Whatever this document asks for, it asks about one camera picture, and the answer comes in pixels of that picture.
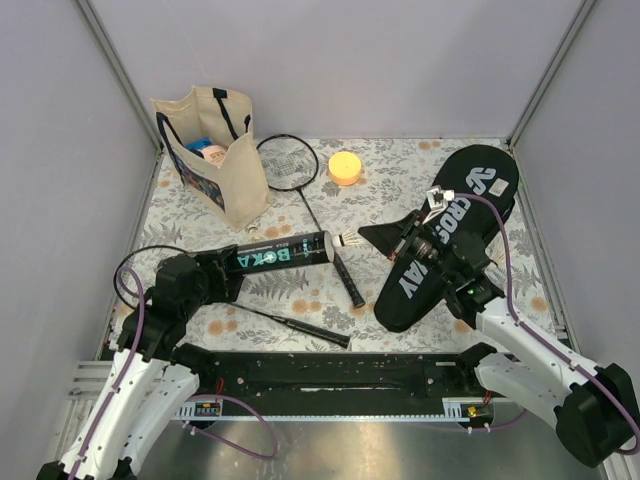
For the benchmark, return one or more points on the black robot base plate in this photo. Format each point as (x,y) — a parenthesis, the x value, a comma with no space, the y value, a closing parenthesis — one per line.
(333,385)

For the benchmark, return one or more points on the blue pink item in bag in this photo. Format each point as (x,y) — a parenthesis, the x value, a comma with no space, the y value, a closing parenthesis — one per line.
(210,152)

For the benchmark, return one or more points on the yellow grip tape roll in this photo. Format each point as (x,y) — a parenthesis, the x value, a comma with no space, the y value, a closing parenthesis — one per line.
(344,168)

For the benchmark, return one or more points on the floral table mat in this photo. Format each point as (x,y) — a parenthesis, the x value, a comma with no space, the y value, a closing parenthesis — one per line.
(338,296)

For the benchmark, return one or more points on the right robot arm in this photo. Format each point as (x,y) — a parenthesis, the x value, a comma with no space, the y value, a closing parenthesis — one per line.
(592,409)

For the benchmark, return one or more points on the black shuttlecock tube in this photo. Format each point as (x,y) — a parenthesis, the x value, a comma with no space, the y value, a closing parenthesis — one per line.
(286,253)

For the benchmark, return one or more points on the black badminton racket lower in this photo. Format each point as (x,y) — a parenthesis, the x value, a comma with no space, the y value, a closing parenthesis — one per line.
(341,340)

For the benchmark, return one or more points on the white feather shuttlecock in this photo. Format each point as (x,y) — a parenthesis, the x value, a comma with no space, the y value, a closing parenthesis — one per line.
(348,239)
(497,256)
(254,234)

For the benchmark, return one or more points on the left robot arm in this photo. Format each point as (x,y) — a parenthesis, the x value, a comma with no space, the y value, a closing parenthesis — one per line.
(143,390)

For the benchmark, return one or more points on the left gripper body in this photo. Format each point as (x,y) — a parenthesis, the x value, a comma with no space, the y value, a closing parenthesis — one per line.
(213,277)

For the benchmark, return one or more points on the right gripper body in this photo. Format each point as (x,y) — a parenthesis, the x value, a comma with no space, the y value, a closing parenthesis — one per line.
(421,244)

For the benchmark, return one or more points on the black racket cover bag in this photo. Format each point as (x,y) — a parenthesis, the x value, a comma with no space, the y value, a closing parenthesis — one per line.
(485,180)

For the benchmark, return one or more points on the beige canvas tote bag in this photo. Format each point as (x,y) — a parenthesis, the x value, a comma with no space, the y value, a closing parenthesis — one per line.
(237,190)

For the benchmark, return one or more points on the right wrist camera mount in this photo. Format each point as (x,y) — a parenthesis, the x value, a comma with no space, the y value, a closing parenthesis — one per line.
(438,199)

